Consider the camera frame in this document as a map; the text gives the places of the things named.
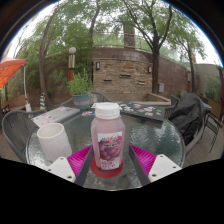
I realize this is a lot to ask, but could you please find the closed maroon patio umbrella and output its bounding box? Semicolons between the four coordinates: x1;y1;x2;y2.
218;65;224;108

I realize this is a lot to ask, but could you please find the flat round red coaster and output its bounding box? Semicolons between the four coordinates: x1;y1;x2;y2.
89;156;125;179

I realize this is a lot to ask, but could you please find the grey laptop with stickers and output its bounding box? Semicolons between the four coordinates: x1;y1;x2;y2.
31;105;82;129

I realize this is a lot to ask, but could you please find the black laptop with stickers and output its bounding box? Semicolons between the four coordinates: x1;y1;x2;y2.
118;101;167;122

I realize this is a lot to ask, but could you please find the white ceramic cup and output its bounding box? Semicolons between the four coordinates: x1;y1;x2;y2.
36;122;73;164

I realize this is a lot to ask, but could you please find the wooden lamp post white globe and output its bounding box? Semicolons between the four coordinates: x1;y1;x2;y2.
67;46;78;83

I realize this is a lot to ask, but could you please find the dark metal patio chair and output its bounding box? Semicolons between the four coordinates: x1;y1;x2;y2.
204;109;224;155

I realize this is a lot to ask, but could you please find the blue yellow striped bollard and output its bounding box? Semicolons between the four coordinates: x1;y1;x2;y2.
38;92;47;111

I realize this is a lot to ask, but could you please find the potted plant in teal pot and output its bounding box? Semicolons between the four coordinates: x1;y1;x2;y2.
65;69;95;111

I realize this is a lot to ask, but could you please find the orange patio umbrella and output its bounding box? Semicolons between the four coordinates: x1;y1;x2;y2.
0;57;28;90

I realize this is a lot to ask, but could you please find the grey utility box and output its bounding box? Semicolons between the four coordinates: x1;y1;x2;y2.
157;82;166;94

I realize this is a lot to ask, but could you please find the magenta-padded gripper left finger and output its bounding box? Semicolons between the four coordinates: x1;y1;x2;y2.
46;144;96;187

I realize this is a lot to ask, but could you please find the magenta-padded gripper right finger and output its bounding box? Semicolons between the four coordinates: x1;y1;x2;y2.
128;143;183;187

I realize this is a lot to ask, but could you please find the pink juice bottle white cap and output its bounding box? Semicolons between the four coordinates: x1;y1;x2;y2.
90;101;127;172

